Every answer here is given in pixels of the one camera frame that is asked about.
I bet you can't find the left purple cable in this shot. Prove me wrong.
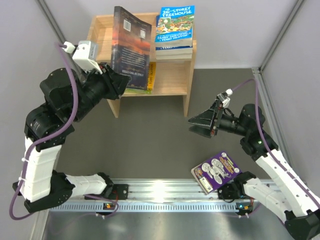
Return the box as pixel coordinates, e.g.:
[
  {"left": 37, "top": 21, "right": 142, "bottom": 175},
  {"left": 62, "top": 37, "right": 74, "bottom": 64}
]
[{"left": 9, "top": 42, "right": 120, "bottom": 221}]

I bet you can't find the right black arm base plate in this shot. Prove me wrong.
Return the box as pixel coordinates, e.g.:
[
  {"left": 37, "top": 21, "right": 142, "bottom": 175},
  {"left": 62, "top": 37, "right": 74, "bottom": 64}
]
[{"left": 217, "top": 182, "right": 250, "bottom": 203}]

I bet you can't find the aluminium mounting rail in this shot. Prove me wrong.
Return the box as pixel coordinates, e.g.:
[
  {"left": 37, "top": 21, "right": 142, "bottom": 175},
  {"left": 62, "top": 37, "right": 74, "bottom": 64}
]
[{"left": 59, "top": 177, "right": 305, "bottom": 204}]

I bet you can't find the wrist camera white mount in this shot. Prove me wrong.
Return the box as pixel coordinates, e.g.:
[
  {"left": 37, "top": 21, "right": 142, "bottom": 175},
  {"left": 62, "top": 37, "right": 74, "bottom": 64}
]
[
  {"left": 217, "top": 88, "right": 233, "bottom": 108},
  {"left": 61, "top": 40, "right": 103, "bottom": 74}
]

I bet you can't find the blue 91-Storey Treehouse book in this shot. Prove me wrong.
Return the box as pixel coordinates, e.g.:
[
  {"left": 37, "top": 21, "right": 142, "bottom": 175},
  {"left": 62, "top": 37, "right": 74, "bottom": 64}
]
[{"left": 155, "top": 14, "right": 194, "bottom": 56}]

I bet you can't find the dark sunset cover book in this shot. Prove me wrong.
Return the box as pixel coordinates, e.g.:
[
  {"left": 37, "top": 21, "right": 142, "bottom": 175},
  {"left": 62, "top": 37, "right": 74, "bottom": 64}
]
[{"left": 110, "top": 6, "right": 152, "bottom": 91}]

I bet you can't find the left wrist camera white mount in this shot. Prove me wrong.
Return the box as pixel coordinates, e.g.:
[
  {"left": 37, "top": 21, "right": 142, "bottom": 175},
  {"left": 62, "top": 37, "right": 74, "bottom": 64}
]
[{"left": 61, "top": 40, "right": 103, "bottom": 74}]

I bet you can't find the slotted grey cable duct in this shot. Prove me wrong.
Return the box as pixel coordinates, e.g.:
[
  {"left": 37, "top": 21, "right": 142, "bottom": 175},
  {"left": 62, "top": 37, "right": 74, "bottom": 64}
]
[{"left": 50, "top": 200, "right": 253, "bottom": 213}]

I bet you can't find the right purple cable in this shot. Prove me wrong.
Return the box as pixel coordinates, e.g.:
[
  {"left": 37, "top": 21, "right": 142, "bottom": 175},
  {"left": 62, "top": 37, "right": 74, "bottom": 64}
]
[{"left": 231, "top": 78, "right": 320, "bottom": 218}]

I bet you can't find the lime green 65-Storey Treehouse book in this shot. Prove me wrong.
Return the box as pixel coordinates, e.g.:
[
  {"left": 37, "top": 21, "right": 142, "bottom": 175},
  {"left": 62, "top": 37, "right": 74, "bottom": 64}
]
[{"left": 125, "top": 88, "right": 152, "bottom": 95}]

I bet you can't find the yellow 130-Storey Treehouse book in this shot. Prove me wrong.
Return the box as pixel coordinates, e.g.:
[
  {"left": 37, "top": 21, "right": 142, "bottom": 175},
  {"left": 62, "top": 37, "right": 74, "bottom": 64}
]
[{"left": 147, "top": 62, "right": 157, "bottom": 92}]

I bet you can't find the purple cable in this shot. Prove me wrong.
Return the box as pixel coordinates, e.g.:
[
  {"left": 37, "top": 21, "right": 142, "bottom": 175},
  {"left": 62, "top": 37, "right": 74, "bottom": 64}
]
[
  {"left": 9, "top": 42, "right": 120, "bottom": 221},
  {"left": 231, "top": 78, "right": 320, "bottom": 218}
]

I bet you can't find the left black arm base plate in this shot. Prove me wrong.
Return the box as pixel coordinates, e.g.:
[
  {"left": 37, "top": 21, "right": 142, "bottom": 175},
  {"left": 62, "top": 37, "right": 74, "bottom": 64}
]
[{"left": 93, "top": 184, "right": 129, "bottom": 201}]

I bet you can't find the wooden two-tier bookshelf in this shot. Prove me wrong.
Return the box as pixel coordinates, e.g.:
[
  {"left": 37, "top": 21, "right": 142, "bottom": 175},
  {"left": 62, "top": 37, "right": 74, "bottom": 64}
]
[{"left": 87, "top": 14, "right": 197, "bottom": 117}]

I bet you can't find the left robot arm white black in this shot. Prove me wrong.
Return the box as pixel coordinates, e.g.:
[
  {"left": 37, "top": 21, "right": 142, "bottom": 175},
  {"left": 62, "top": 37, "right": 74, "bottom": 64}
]
[{"left": 12, "top": 63, "right": 131, "bottom": 214}]

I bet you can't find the purple Treehouse book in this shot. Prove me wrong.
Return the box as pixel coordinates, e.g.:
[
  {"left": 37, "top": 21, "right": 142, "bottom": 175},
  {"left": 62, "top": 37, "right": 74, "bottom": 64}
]
[{"left": 190, "top": 151, "right": 242, "bottom": 195}]

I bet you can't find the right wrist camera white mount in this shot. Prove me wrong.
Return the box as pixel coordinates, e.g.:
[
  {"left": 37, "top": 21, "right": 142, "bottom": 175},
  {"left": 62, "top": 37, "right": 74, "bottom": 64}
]
[{"left": 217, "top": 88, "right": 233, "bottom": 108}]

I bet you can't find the blue 26-Storey Treehouse book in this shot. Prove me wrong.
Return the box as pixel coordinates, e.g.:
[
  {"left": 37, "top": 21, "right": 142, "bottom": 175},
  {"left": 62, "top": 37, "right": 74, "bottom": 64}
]
[{"left": 155, "top": 5, "right": 195, "bottom": 48}]

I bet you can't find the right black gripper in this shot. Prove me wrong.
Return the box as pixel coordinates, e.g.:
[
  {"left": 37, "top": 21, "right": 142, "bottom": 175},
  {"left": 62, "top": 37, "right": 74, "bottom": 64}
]
[{"left": 188, "top": 99, "right": 249, "bottom": 138}]

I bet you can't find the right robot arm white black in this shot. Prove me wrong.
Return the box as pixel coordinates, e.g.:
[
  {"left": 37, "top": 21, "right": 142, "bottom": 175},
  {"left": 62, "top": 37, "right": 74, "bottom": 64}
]
[{"left": 188, "top": 99, "right": 320, "bottom": 240}]

